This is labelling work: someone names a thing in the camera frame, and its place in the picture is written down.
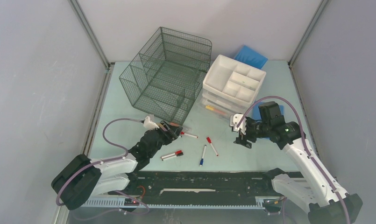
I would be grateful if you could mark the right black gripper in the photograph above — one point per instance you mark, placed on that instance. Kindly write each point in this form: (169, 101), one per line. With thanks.
(241, 139)

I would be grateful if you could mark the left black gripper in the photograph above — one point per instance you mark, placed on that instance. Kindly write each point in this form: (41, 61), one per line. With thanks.
(174, 130)

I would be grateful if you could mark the orange cap clear highlighter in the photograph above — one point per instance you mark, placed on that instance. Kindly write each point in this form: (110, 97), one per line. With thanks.
(185, 128)

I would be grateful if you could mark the yellow highlighter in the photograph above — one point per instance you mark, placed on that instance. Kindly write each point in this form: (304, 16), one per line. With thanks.
(210, 108)

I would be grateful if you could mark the white plastic drawer organizer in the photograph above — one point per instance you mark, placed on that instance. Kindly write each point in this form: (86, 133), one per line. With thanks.
(231, 86)

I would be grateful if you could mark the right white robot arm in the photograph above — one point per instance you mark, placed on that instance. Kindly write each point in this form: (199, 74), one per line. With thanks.
(325, 201)

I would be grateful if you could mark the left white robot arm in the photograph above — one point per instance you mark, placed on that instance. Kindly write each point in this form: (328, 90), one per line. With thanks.
(83, 177)

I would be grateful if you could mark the red cap marker upper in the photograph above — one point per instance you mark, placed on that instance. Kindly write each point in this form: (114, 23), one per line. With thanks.
(188, 134)

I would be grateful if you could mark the red cap marker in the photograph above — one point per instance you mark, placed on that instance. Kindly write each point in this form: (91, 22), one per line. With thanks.
(177, 152)
(212, 146)
(188, 134)

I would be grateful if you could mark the blue folder at right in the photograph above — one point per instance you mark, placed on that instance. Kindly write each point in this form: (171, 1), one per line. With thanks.
(256, 113)

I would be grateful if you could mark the blue folder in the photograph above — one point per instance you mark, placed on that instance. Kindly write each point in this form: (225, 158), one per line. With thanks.
(256, 113)
(250, 57)

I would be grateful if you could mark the red cap marker lower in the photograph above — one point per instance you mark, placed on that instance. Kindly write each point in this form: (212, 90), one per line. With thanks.
(177, 152)

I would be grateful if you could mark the black cap marker lower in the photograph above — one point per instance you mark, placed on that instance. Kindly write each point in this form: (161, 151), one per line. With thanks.
(173, 157)

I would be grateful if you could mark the red cap marker middle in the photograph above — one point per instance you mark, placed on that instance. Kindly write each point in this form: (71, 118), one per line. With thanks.
(212, 146)

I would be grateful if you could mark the blue cap whiteboard marker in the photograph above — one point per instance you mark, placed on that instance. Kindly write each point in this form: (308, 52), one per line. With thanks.
(203, 155)

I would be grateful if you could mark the blue folder at back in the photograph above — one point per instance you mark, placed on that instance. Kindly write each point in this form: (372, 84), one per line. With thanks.
(250, 57)

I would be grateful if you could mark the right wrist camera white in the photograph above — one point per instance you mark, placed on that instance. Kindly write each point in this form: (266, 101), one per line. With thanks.
(238, 123)

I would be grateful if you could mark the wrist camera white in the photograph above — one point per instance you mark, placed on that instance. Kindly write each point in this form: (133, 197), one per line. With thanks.
(149, 122)
(238, 123)

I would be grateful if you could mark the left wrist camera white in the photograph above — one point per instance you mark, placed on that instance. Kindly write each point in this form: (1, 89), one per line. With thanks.
(149, 122)

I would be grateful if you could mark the green wire mesh basket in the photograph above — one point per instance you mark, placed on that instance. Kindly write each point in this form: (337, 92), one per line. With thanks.
(166, 76)

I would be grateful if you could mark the black front rail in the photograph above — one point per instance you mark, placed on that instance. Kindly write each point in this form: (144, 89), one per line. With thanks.
(200, 189)

